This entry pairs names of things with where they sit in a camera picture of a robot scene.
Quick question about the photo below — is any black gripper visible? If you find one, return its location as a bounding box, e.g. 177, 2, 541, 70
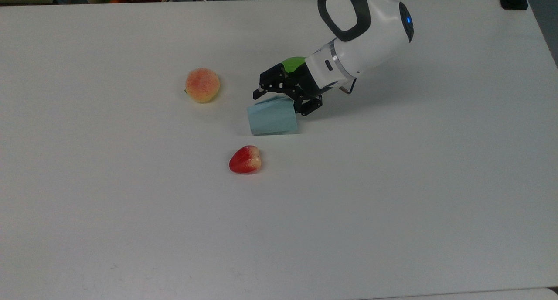
252, 64, 346, 117

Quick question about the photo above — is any light blue faceted mug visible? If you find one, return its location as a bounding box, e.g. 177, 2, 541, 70
247, 95, 299, 136

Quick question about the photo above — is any red toy wax apple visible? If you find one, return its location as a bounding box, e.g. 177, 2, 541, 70
229, 145, 262, 175

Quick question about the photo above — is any orange-pink toy peach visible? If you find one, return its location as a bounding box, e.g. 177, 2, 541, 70
184, 68, 221, 104

